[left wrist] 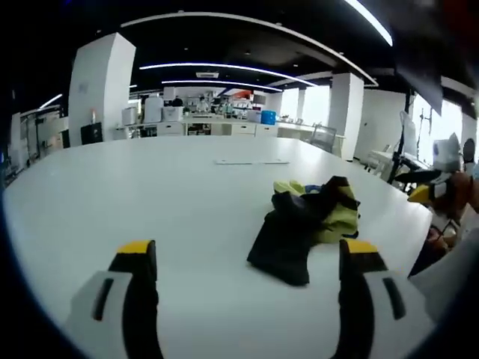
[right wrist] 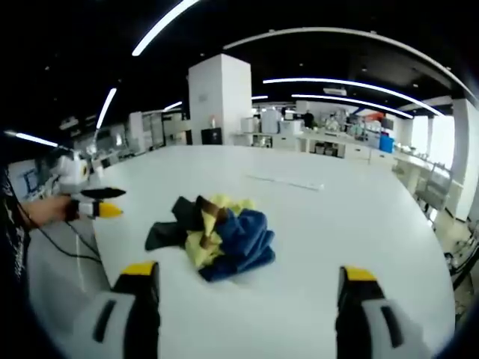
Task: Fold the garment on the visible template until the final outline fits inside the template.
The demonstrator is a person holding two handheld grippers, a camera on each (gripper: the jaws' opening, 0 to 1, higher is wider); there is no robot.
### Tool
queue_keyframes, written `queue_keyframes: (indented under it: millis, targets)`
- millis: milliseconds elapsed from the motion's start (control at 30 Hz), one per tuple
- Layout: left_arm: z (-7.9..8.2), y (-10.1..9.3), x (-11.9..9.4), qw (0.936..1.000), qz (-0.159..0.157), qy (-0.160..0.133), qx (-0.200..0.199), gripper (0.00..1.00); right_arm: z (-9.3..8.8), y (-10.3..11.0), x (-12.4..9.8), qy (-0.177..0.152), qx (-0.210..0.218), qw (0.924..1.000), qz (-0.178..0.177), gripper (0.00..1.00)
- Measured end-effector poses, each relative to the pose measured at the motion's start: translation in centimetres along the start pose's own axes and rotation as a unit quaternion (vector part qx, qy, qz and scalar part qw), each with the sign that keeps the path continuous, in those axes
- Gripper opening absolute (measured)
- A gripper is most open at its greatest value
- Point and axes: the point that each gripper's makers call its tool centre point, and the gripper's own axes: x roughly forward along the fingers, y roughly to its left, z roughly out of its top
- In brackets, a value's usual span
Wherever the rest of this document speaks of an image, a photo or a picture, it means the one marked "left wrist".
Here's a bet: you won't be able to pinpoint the person's right hand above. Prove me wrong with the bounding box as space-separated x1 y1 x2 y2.
436 172 479 220

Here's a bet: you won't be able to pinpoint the white square pillar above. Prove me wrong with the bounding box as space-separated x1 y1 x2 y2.
329 73 364 162
68 32 136 147

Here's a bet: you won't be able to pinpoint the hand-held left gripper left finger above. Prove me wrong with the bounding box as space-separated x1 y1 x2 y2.
65 239 165 359

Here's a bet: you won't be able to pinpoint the black cabinet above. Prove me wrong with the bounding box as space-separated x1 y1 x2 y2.
80 121 104 145

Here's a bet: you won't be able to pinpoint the tall white appliance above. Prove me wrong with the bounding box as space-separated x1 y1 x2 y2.
144 95 165 123

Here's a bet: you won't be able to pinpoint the white mesh chair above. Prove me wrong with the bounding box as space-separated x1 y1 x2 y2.
408 239 479 326

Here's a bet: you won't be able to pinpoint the black metal stand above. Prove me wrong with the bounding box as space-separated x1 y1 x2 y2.
387 89 431 184

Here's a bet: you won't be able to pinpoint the red blue wall sign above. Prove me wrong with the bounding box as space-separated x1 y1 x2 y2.
224 88 255 102

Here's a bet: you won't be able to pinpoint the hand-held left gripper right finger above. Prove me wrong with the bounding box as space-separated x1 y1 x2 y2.
336 239 439 359

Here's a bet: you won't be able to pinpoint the white storage box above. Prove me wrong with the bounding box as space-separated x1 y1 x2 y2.
162 106 185 123

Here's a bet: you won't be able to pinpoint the straight ceiling light strip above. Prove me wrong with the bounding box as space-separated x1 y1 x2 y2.
344 0 394 48

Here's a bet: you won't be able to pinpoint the yellow blue black garment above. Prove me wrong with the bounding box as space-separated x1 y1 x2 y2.
246 175 362 287

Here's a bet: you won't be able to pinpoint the long white counter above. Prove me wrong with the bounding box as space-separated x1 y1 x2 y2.
115 118 347 151

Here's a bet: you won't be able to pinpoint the long curved ceiling light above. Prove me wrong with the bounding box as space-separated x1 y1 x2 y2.
138 62 319 88
161 79 284 93

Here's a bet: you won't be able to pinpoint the metal shelving racks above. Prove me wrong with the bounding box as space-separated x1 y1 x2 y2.
10 108 70 165

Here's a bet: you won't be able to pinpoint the grey mesh office chair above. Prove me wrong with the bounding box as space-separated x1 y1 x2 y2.
310 125 338 153

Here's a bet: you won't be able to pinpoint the tilted white panel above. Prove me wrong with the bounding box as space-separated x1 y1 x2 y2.
399 110 418 158

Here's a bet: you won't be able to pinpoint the white side desk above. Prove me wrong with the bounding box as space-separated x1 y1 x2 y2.
368 149 409 177

